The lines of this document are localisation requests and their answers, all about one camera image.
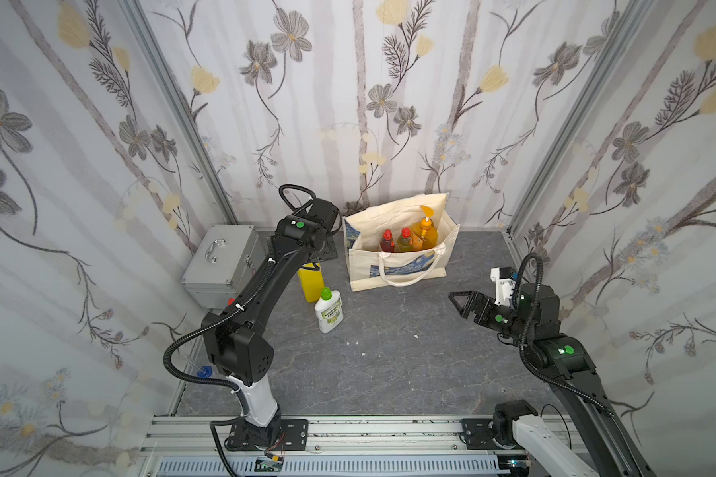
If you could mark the red dish soap bottle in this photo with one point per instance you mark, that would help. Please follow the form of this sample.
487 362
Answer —
387 243

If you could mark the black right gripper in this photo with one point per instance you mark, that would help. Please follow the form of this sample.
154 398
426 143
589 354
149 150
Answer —
480 306

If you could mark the large yellow pump soap bottle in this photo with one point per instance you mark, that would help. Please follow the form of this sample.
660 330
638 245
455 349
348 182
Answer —
311 281

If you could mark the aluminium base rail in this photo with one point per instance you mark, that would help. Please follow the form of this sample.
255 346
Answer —
429 445

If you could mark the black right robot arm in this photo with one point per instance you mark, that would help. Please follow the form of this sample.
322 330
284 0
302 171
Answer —
564 365

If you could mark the yellow-green dish soap red cap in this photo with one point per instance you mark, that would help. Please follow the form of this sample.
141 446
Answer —
405 241

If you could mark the small blue object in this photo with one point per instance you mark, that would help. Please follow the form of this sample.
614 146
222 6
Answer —
205 372

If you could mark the silver metal case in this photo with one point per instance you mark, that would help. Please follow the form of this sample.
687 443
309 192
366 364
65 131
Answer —
225 262

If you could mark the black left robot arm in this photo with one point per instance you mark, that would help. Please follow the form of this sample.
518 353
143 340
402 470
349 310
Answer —
235 338

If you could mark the white bottle green cap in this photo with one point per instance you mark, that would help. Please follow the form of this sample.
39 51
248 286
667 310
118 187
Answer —
328 310

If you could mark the cream starry night tote bag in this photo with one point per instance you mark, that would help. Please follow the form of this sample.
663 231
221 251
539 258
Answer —
370 267

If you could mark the orange pump soap bottle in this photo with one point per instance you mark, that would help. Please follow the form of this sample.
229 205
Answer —
424 232

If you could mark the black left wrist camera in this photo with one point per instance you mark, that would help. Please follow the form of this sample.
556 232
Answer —
324 213

